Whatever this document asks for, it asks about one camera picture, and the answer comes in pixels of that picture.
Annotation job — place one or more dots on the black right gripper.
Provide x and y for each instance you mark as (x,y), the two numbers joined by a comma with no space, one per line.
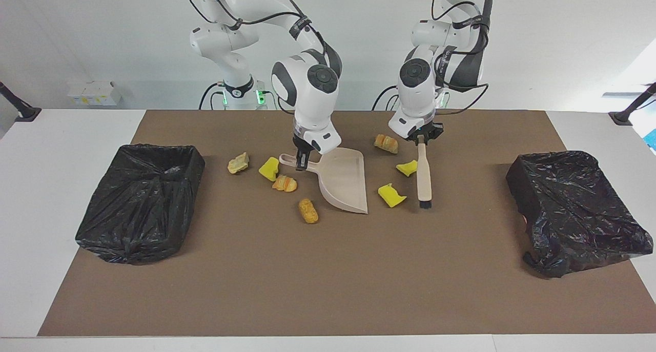
(299,144)

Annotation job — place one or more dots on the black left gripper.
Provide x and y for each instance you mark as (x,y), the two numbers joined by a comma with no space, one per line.
(424,131)

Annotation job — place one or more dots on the curved yellow sponge piece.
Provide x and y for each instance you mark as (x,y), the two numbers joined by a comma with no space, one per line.
(408,168)

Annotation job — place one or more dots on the thick yellow sponge chunk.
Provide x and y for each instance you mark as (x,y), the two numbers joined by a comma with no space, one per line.
(269,169)

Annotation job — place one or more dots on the beige hand brush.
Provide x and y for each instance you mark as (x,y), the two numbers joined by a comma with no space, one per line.
(424,178)

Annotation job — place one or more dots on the beige plastic dustpan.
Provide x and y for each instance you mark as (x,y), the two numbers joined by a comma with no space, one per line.
(343,183)

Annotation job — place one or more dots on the brown crusty bread roll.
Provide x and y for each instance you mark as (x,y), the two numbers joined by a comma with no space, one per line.
(308,211)

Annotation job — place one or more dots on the notched yellow sponge block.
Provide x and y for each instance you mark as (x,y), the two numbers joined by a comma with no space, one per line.
(390,196)

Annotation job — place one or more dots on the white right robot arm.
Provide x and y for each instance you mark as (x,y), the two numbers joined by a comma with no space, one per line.
(307,85)

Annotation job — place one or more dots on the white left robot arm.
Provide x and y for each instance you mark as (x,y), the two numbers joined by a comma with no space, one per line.
(417,96)

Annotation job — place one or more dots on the black bag-covered bin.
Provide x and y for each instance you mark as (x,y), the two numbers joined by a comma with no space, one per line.
(579,213)

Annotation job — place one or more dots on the open black bag-lined bin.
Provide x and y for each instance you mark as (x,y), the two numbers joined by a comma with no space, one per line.
(138,208)

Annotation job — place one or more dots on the pale bread chunk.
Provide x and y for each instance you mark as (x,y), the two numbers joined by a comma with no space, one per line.
(238,163)

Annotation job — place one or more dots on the brown table mat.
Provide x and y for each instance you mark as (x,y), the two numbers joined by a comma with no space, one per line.
(256,290)

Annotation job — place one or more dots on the small white boxes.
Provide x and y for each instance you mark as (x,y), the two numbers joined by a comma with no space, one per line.
(95,93)

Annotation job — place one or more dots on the blue object at edge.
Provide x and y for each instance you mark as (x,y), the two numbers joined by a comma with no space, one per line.
(652,139)

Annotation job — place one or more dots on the black camera stand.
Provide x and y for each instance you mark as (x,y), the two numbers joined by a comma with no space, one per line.
(23,111)
(628,114)

